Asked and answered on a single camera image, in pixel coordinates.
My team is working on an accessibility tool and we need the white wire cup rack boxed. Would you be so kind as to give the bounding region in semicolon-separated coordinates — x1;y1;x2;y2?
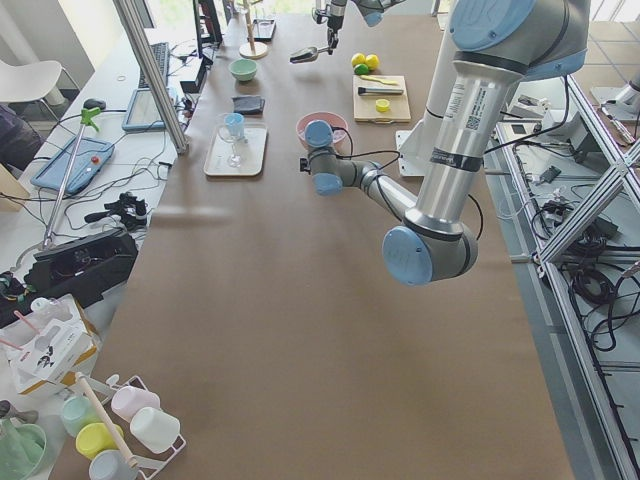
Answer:
73;373;187;479

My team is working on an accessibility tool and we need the clear wine glass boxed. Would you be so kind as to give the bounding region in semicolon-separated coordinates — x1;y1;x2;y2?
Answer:
217;113;242;167

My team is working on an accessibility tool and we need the wooden cutting board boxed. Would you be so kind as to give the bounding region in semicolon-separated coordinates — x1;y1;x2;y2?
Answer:
353;75;411;123

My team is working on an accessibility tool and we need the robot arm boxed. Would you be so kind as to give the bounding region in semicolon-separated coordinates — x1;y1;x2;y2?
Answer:
300;1;590;286
312;0;404;55

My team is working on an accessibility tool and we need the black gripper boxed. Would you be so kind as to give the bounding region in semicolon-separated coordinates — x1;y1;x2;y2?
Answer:
313;0;347;54

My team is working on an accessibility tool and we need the yellow plastic knife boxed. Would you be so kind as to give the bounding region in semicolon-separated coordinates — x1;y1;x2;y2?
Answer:
359;75;399;86

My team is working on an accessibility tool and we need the light blue cup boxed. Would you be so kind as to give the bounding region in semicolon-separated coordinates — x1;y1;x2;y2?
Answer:
220;112;245;142

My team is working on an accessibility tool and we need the black tray with glasses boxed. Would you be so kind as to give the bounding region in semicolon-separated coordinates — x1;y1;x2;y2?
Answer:
252;19;276;42

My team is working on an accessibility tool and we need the black and silver muddler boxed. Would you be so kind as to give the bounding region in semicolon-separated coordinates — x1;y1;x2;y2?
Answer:
357;86;404;96

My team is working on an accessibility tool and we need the yellow cup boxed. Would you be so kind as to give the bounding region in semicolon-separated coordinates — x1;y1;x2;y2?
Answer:
75;422;118;460

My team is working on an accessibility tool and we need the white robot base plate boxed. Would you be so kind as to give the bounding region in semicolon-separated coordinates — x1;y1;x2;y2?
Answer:
394;128;471;179

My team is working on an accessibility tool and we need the grey cup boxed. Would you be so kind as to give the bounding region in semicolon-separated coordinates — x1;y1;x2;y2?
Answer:
89;450;138;480

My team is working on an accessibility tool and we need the green tipped grabber stick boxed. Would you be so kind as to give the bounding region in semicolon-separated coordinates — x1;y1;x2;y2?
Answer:
9;103;101;274

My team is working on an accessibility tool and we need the yellow lemon half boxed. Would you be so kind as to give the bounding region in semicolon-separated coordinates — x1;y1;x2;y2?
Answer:
375;99;390;112

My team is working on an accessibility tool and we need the pink bowl with ice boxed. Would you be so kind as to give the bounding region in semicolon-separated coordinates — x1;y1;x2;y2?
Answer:
296;111;348;148

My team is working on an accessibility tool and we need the green lime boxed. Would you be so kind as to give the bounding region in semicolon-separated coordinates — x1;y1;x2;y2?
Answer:
353;64;370;76

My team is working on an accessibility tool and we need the wooden glass stand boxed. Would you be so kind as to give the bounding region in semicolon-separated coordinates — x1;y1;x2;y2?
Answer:
234;0;268;60

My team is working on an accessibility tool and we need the white cardboard box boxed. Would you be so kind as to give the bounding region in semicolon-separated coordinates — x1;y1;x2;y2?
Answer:
1;294;102;398

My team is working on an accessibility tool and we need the white chair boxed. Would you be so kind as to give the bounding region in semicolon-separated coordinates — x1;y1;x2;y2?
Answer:
0;60;64;119

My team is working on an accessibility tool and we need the beige serving tray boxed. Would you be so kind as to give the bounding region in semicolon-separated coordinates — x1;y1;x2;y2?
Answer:
203;122;268;177

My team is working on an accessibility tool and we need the black keyboard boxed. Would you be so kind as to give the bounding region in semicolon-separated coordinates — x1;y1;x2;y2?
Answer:
137;42;171;91

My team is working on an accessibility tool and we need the pink cup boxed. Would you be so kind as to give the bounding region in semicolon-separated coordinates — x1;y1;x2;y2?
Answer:
111;385;161;422

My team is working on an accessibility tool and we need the white cup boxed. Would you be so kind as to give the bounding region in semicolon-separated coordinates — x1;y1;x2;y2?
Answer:
130;407;181;454

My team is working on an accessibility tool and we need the stainless steel ice scoop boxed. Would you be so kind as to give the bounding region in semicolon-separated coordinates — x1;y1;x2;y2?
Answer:
289;47;333;64

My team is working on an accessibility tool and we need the aluminium frame post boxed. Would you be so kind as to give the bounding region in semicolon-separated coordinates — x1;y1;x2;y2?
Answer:
113;0;188;155

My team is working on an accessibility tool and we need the dark grey folded cloth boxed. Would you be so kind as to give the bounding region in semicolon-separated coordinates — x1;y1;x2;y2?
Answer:
232;95;265;116

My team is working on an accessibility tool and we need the mint green bowl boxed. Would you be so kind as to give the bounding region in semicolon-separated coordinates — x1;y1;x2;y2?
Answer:
228;58;258;82

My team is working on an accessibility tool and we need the black equipment case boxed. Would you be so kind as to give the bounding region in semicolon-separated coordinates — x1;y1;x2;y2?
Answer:
1;229;138;327

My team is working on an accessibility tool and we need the mint green cup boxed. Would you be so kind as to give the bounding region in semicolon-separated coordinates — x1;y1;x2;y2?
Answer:
60;395;101;438

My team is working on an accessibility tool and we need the blue teach pendant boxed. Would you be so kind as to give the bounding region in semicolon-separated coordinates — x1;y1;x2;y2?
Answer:
30;136;116;196
122;88;165;133

